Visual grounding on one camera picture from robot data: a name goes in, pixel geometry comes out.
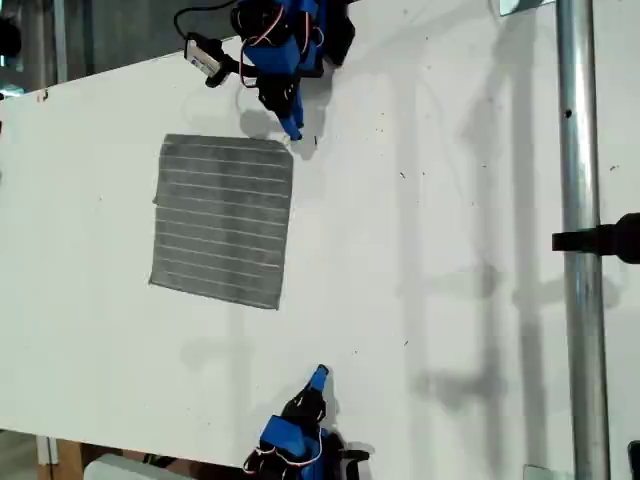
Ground grey striped towel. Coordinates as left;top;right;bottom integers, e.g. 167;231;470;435
148;132;296;312

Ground white box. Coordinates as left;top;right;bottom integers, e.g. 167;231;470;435
82;452;201;480

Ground wooden table leg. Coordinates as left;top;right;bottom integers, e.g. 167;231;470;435
53;438;85;480

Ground black round object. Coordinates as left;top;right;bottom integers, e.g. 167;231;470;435
0;17;24;59

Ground black clamp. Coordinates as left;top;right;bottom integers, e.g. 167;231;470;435
551;212;640;265

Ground camera black stalk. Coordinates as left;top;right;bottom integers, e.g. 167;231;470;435
203;51;261;90

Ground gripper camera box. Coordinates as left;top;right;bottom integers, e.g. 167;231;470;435
339;439;372;480
184;31;224;77

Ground camera black cable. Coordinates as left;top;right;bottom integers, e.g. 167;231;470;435
173;0;242;39

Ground metal corner bracket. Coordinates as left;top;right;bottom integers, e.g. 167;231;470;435
498;0;557;18

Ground white leg bracket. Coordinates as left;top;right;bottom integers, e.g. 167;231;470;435
35;435;61;469

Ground steel post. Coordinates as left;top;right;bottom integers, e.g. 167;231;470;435
554;0;614;480

